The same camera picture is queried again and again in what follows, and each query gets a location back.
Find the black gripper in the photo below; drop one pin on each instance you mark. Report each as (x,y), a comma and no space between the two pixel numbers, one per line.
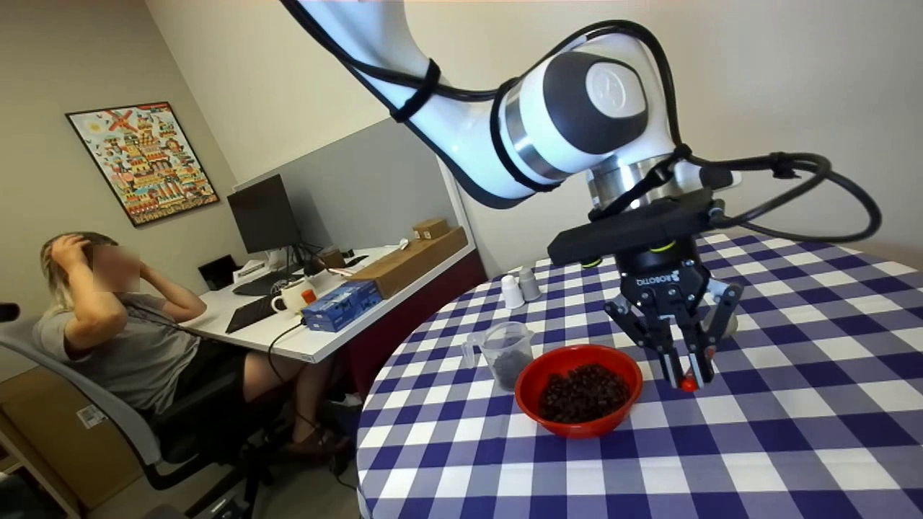
(665,282)

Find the dark coffee beans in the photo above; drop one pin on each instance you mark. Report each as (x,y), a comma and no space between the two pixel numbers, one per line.
(580,393)

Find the red plastic bowl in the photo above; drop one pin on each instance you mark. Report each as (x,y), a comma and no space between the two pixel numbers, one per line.
(525,398)

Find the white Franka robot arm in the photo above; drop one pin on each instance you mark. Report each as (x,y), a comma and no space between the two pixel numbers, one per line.
(577,104)

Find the blue white checkered tablecloth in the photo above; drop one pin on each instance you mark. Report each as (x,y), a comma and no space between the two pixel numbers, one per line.
(818,432)

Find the grey pepper shaker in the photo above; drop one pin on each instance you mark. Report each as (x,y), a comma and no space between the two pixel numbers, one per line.
(531,285)

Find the clear plastic measuring cup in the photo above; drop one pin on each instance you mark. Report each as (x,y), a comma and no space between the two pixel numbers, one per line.
(505,359)

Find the white salt shaker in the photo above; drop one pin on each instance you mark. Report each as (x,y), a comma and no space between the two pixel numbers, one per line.
(510,292)

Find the long cardboard box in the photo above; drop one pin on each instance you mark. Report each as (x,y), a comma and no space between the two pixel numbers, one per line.
(408,262)

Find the grey desk partition panel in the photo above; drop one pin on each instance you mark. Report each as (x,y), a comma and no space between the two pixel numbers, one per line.
(384,190)

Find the blue box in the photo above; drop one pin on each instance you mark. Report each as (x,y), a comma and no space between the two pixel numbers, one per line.
(340,307)

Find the white office desk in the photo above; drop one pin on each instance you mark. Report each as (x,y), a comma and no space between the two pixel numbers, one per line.
(290,339)

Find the white mug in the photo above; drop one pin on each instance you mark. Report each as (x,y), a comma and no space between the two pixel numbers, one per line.
(290,301)

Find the black keyboard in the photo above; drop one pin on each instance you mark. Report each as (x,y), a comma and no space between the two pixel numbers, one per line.
(260,282)

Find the black tablet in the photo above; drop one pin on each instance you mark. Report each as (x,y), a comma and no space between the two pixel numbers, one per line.
(248,313)

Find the black computer monitor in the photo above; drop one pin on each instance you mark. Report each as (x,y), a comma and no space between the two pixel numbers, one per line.
(262,215)

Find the black desk bag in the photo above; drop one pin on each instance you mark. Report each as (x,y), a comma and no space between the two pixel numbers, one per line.
(219,271)

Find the seated person in grey shirt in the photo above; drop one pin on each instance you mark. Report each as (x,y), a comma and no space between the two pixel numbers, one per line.
(125,350)

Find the grey black office chair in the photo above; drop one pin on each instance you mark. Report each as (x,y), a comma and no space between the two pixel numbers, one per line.
(125,426)

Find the framed colourful poster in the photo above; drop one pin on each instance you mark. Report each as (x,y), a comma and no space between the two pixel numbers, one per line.
(144,161)

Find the large brown cardboard box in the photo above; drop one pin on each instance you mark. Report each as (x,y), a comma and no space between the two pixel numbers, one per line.
(59,432)

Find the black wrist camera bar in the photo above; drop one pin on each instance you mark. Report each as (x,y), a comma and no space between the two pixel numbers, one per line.
(624,233)

